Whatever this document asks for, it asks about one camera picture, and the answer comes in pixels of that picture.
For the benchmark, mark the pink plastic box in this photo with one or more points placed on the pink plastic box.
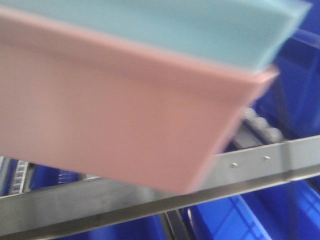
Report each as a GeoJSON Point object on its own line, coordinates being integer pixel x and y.
{"type": "Point", "coordinates": [89, 102]}

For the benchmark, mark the light blue plastic box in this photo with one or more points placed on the light blue plastic box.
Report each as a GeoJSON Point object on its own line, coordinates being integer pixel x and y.
{"type": "Point", "coordinates": [243, 33]}

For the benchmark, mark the left steel shelf rack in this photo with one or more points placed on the left steel shelf rack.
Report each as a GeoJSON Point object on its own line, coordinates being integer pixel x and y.
{"type": "Point", "coordinates": [263, 156]}

